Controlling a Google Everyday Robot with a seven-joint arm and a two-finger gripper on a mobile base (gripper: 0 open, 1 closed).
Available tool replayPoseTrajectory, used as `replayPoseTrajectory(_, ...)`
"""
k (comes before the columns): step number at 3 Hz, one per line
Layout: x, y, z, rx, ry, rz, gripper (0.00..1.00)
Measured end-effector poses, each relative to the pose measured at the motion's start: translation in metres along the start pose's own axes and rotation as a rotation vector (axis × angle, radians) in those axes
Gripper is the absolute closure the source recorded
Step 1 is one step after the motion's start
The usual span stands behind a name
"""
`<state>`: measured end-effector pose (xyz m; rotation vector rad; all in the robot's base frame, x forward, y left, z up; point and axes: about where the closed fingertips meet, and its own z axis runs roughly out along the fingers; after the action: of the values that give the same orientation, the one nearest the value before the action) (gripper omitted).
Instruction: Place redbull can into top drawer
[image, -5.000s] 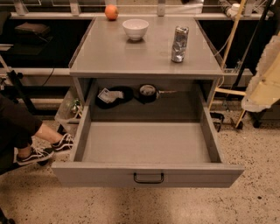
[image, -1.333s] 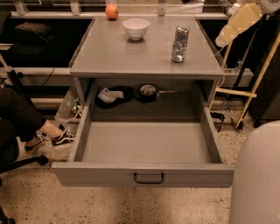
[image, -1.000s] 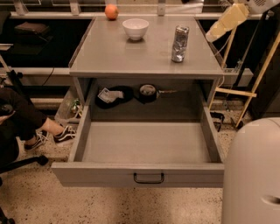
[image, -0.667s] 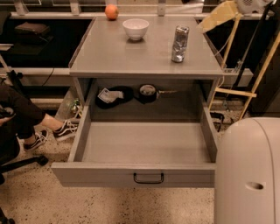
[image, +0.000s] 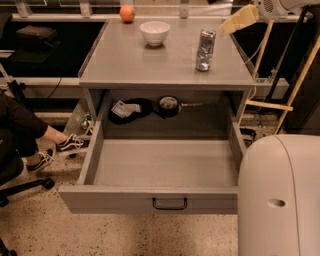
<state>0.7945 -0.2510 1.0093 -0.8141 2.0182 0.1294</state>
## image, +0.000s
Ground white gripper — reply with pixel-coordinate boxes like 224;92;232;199
220;0;289;35

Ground silver redbull can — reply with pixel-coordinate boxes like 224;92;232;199
195;29;216;72

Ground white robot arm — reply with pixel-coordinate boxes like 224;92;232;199
238;134;320;256

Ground open grey top drawer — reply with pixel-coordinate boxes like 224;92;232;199
59;127;246;214

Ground white ceramic bowl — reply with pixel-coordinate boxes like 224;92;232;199
140;21;170;47

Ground grey cabinet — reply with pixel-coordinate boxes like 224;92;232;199
80;18;254;140

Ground orange fruit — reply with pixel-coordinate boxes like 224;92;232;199
119;5;135;23

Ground black cloth with paper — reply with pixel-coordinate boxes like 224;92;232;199
109;98;153;125

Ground clear plastic bin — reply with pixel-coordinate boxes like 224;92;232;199
64;100;94;141

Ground black white sneaker front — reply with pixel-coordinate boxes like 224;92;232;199
56;134;87;155

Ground black white sneaker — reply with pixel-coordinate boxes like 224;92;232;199
27;149;54;173
56;134;87;155

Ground dark box on shelf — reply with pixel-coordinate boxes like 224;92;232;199
16;25;57;49

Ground black white sneaker rear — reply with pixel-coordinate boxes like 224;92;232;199
27;149;54;173

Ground person leg black trousers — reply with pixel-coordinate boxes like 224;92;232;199
0;93;68;166

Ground black office chair base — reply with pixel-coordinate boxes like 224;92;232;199
0;178;55;256

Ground black drawer handle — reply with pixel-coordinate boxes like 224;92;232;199
152;198;188;211

